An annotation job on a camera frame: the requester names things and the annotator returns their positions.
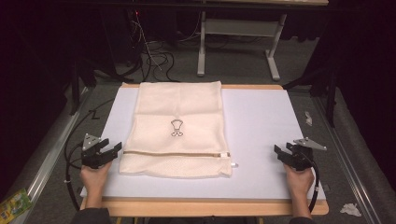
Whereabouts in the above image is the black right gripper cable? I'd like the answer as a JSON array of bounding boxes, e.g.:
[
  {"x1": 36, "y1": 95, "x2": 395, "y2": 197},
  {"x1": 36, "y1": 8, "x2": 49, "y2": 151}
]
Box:
[{"x1": 303, "y1": 151, "x2": 321, "y2": 213}]

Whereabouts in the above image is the aluminium floor rail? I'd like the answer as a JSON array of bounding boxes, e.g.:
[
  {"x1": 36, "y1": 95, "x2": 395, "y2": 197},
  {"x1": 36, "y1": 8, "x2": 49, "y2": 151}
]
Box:
[
  {"x1": 312, "y1": 96, "x2": 376, "y2": 224},
  {"x1": 8, "y1": 87, "x2": 92, "y2": 224}
]

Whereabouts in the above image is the person's right hand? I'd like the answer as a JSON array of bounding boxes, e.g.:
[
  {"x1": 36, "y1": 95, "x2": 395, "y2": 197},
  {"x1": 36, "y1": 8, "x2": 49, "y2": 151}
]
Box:
[{"x1": 283, "y1": 164, "x2": 316, "y2": 200}]

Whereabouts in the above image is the green yellow packet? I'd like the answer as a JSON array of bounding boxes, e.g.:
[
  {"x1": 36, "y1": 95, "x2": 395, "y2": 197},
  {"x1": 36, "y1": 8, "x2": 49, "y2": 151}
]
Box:
[{"x1": 0, "y1": 188, "x2": 34, "y2": 224}]

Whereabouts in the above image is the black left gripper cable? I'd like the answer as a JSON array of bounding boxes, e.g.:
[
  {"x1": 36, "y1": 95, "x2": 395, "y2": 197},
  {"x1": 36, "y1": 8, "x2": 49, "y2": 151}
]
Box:
[{"x1": 64, "y1": 141, "x2": 84, "y2": 213}]

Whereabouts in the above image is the white desk frame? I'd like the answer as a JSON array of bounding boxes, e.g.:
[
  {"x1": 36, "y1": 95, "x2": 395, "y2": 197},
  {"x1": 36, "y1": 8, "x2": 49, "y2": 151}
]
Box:
[{"x1": 196, "y1": 10, "x2": 288, "y2": 82}]

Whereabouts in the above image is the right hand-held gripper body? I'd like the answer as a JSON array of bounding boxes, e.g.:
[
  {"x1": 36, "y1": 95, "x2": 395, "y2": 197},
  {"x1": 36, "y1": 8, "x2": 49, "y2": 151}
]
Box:
[{"x1": 284, "y1": 137, "x2": 328, "y2": 172}]

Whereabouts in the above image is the black floor cable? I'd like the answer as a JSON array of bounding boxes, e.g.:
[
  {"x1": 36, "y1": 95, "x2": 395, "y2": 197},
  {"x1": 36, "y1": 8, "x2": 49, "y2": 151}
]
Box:
[{"x1": 64, "y1": 98, "x2": 116, "y2": 171}]

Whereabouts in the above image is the tangle of floor cables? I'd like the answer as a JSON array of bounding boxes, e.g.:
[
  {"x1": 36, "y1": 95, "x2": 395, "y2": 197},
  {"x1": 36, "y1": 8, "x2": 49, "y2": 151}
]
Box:
[{"x1": 123, "y1": 10, "x2": 180, "y2": 84}]

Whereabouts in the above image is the wooden table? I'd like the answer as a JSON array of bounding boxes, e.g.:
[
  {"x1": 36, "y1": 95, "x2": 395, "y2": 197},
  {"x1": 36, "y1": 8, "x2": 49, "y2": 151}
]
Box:
[{"x1": 79, "y1": 82, "x2": 330, "y2": 217}]

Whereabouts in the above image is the cream mesh laundry bag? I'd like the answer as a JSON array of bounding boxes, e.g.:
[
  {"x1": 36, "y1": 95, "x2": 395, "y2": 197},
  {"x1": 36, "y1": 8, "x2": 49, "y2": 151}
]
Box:
[{"x1": 119, "y1": 80, "x2": 239, "y2": 179}]

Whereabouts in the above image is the black metal stand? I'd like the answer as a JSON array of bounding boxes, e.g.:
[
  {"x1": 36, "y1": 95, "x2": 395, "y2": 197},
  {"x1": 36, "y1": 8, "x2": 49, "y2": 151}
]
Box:
[
  {"x1": 68, "y1": 57, "x2": 98, "y2": 117},
  {"x1": 282, "y1": 63, "x2": 340, "y2": 129}
]

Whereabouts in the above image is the crumpled white tissue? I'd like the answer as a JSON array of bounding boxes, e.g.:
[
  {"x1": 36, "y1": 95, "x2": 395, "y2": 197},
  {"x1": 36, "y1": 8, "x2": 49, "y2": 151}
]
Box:
[{"x1": 339, "y1": 203, "x2": 363, "y2": 218}]

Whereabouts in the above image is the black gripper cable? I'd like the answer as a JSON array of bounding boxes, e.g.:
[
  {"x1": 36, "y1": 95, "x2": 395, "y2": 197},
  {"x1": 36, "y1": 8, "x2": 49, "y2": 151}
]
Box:
[
  {"x1": 303, "y1": 151, "x2": 321, "y2": 213},
  {"x1": 64, "y1": 141, "x2": 84, "y2": 213}
]

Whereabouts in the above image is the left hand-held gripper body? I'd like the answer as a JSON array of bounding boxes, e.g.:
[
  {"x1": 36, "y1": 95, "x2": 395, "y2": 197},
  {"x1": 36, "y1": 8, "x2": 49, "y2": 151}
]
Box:
[{"x1": 81, "y1": 133, "x2": 120, "y2": 170}]

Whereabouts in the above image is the white table mat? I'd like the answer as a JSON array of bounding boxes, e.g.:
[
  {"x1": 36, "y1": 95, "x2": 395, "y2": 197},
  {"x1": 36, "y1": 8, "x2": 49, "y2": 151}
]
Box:
[{"x1": 79, "y1": 87, "x2": 327, "y2": 201}]

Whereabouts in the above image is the person's left hand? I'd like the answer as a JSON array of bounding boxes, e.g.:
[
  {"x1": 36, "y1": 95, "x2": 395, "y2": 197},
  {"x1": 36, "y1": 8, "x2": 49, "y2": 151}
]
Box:
[{"x1": 79, "y1": 161, "x2": 113, "y2": 200}]

